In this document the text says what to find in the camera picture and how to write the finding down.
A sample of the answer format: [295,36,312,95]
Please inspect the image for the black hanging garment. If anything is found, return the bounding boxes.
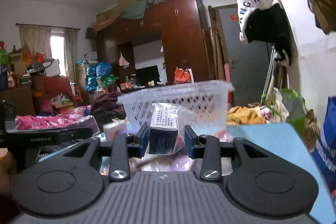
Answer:
[245,3,291,65]

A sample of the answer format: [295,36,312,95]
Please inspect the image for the person's left hand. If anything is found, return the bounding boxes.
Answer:
[0,148,14,196]

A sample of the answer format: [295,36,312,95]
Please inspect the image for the pile of dark clothes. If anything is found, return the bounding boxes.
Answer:
[91,92,126,124]

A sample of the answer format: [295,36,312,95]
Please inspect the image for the blue shopping bag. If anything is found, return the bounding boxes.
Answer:
[312,97,336,199]

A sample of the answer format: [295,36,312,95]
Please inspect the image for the grey metal door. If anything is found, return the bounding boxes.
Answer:
[219,5,269,106]

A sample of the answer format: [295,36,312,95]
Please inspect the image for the white plastic lattice basket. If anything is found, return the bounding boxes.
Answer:
[117,80,235,135]

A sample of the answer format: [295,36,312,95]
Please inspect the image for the green reusable bag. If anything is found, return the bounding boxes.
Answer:
[262,88,308,135]

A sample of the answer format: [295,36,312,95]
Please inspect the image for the metal crutches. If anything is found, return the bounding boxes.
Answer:
[262,47,277,96]

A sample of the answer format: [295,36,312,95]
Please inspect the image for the dark red wooden wardrobe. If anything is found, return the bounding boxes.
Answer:
[96,0,214,85]

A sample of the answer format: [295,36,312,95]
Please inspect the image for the dark blue white carton box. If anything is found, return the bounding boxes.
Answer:
[149,103,179,155]

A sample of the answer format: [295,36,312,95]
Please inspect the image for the blue plastic bags stack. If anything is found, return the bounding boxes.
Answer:
[85,63,116,93]

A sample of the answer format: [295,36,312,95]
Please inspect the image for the red and white hanging bag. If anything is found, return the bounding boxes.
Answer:
[174,67,194,84]

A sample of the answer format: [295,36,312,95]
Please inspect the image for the black television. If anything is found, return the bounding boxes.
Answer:
[135,65,159,86]

